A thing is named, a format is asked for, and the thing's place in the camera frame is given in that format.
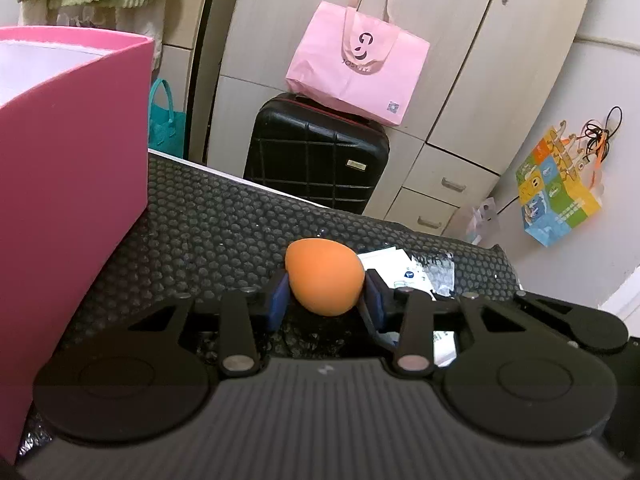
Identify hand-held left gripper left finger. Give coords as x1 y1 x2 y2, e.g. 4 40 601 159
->
127 271 293 379

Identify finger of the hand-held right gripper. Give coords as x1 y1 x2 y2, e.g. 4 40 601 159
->
514 289 631 352

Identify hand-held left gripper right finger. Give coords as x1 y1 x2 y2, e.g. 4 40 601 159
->
363 269 507 379

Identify orange egg-shaped sponge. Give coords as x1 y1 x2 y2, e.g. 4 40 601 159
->
284 238 366 317

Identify pink cardboard box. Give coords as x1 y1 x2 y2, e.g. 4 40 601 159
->
0 25 155 463

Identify white blue tissue packet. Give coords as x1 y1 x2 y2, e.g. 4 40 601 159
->
356 246 457 367

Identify black bubble mat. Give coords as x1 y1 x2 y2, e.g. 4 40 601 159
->
19 151 519 461

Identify colourful paper bag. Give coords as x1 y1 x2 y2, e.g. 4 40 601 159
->
515 120 604 248

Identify small clear plastic bag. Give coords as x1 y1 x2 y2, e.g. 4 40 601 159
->
465 196 502 246

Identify black suitcase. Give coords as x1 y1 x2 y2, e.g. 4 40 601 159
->
243 92 391 216

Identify teal mesh bag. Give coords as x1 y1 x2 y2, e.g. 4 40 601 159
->
148 78 187 159

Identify pink tote bag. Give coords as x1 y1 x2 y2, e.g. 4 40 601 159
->
285 0 431 128

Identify black clothes rack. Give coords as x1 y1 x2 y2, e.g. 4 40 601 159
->
186 0 224 166

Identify beige wardrobe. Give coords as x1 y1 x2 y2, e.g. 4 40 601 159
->
207 0 601 237

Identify orange black cords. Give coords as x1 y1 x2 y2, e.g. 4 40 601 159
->
574 106 624 183

